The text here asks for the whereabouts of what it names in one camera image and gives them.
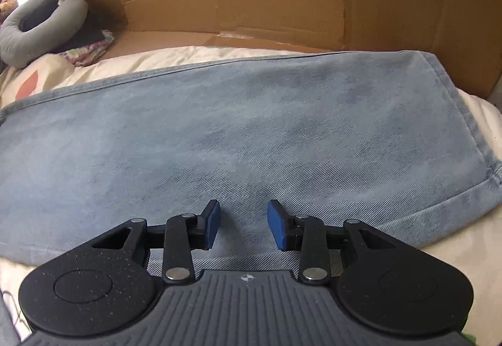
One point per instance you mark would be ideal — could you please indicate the floral cloth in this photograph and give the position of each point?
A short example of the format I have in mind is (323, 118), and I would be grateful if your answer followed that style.
(88, 53)

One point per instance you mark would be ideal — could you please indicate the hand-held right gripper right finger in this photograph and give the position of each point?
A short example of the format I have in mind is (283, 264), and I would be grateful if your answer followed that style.
(275, 226)

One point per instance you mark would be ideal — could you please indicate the black cloth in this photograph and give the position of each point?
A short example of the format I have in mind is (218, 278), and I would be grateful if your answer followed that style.
(86, 32)

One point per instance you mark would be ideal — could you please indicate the brown plush toy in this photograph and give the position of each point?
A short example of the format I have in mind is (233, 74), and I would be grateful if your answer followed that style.
(4, 6)

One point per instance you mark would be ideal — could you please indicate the cream printed bed sheet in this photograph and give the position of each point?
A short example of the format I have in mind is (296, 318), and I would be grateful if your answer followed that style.
(51, 71)

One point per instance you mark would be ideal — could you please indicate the grey curved pillow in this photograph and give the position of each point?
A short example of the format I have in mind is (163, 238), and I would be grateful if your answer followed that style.
(59, 24)

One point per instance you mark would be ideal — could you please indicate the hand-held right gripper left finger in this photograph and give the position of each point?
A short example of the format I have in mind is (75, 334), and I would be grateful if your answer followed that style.
(211, 224)

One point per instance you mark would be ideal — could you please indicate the light blue denim pants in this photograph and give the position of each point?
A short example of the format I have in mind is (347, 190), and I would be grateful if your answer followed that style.
(235, 126)

